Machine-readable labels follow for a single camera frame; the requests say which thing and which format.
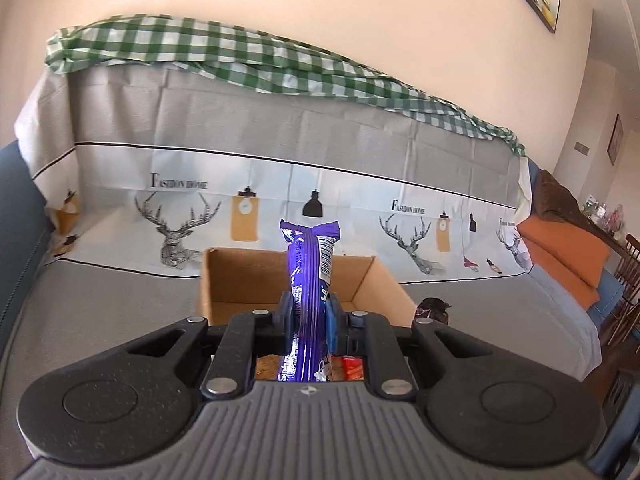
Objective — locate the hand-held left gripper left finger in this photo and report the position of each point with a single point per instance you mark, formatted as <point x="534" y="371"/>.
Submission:
<point x="286" y="322"/>

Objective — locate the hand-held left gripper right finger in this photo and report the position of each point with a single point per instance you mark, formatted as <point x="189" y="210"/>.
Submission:
<point x="332" y="325"/>

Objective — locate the clear round biscuit packet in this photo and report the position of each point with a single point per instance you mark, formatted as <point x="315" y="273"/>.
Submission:
<point x="267" y="367"/>

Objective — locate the red snack packet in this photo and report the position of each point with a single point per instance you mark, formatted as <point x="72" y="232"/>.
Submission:
<point x="354" y="369"/>

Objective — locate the purple snack packet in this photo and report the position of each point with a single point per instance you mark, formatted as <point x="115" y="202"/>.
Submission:
<point x="307" y="270"/>

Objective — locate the brown cardboard box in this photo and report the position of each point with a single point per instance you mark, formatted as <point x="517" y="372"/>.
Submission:
<point x="240" y="280"/>

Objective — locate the dark brown snack packet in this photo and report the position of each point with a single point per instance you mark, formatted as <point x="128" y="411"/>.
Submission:
<point x="432" y="310"/>

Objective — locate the orange cushion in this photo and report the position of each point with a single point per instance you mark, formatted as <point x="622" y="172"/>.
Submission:
<point x="575" y="290"/>
<point x="565" y="245"/>

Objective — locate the brown blanket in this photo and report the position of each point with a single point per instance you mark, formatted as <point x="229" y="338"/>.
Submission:
<point x="560" y="200"/>

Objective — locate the green checked cloth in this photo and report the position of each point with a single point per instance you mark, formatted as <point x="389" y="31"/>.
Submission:
<point x="225" y="55"/>

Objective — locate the cluttered table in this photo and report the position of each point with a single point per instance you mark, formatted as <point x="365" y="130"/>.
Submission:
<point x="602" y="212"/>

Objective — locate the wooden chair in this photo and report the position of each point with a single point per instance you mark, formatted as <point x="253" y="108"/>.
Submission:
<point x="627" y="280"/>

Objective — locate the wall switch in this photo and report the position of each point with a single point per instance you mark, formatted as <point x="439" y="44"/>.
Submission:
<point x="581" y="148"/>

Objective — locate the small wall frame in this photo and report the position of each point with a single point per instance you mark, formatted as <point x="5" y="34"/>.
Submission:
<point x="615" y="139"/>

